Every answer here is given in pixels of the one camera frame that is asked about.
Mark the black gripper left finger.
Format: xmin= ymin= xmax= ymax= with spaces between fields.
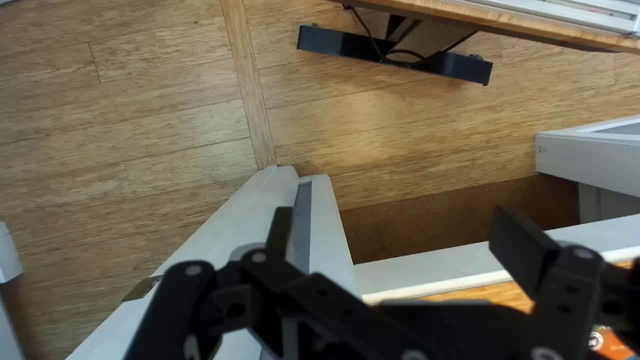
xmin=123 ymin=206 xmax=402 ymax=360

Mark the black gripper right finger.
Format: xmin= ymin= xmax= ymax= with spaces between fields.
xmin=487 ymin=206 xmax=640 ymax=360

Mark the light wooden board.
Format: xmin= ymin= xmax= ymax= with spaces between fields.
xmin=331 ymin=0 xmax=640 ymax=56

